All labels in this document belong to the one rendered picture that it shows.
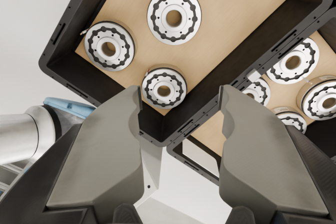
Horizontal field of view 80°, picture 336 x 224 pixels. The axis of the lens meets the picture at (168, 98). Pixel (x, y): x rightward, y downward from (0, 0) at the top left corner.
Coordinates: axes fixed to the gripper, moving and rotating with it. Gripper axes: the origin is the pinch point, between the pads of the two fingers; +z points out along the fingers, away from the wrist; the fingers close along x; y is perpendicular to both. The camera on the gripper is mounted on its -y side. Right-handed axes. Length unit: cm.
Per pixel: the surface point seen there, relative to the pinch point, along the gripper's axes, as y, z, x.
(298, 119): 23.1, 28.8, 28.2
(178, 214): 214, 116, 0
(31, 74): 18, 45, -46
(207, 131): 29.7, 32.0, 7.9
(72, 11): -2.2, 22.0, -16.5
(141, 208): 205, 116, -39
